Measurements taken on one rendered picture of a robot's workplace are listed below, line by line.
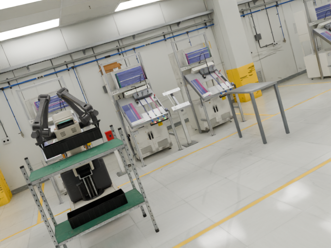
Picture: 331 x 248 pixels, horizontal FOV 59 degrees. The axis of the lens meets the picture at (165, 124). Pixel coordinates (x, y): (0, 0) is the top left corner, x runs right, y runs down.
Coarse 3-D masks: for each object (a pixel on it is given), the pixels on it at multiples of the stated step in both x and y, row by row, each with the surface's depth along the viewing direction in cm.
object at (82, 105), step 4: (64, 88) 314; (64, 92) 309; (60, 96) 310; (64, 96) 311; (68, 96) 306; (72, 96) 306; (72, 100) 305; (76, 100) 304; (80, 100) 304; (76, 104) 306; (80, 104) 301; (84, 104) 301; (88, 104) 301; (84, 108) 298; (88, 108) 299
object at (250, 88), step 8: (240, 88) 463; (248, 88) 438; (256, 88) 416; (280, 96) 423; (232, 104) 475; (256, 104) 412; (280, 104) 424; (232, 112) 478; (256, 112) 413; (280, 112) 430; (288, 128) 432; (240, 136) 485; (264, 136) 421
